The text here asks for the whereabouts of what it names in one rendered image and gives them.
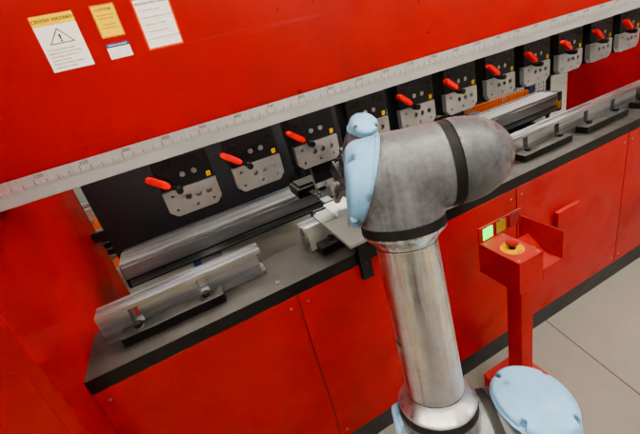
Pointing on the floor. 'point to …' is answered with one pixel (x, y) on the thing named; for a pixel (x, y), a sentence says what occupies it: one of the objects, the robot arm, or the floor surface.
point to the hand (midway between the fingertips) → (346, 199)
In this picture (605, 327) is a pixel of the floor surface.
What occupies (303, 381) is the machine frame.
